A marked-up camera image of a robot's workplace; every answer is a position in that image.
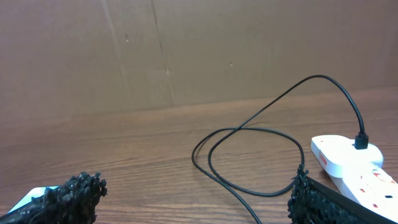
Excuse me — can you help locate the white charger plug adapter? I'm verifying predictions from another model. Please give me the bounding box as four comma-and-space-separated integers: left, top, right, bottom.
311, 135, 384, 179

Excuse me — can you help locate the Samsung Galaxy smartphone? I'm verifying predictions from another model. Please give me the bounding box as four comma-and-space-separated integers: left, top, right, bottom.
8, 185, 59, 213

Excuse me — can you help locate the white power strip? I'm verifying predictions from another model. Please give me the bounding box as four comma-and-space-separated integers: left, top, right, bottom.
331, 163, 397, 223

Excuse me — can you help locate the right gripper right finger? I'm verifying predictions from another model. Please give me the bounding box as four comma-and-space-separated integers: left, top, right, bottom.
287, 164, 395, 224

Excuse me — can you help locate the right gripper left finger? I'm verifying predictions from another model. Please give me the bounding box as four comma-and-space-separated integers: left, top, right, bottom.
1, 172, 108, 224

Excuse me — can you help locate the black USB charging cable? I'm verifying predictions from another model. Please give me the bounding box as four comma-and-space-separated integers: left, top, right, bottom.
191, 74, 369, 224

